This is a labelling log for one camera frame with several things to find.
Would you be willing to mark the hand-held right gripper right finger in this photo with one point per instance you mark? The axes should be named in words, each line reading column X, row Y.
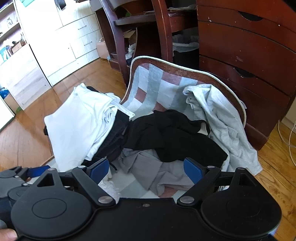
column 193, row 170

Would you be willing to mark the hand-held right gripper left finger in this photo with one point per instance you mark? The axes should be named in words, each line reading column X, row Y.
column 100, row 170

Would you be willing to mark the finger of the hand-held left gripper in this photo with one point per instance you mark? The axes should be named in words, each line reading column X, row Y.
column 38, row 172

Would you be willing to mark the black shirt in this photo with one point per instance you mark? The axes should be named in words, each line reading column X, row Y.
column 171, row 136

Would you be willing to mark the person's left hand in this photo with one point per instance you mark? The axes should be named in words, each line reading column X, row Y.
column 8, row 235

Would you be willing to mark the grey garment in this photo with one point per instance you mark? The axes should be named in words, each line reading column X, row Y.
column 143, row 163

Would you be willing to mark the light grey t-shirt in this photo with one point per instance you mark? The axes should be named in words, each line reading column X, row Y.
column 222, row 120

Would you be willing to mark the cream white folded garment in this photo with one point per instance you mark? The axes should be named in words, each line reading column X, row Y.
column 120, row 113

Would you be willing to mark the cardboard box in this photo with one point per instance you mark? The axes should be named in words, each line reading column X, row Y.
column 8, row 102
column 129, row 37

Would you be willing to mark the checkered blanket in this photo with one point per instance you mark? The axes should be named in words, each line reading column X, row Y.
column 148, row 76

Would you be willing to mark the black trash bin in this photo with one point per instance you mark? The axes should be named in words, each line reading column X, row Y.
column 185, row 54

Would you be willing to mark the pink container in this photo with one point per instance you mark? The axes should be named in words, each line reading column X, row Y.
column 102, row 48

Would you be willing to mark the dark wooden drawer unit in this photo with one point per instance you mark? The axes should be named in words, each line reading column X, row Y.
column 242, row 41

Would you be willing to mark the white drawer cabinet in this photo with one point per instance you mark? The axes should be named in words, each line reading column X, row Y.
column 67, row 34

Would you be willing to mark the white bookshelf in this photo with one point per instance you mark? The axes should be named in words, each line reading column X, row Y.
column 10, row 30

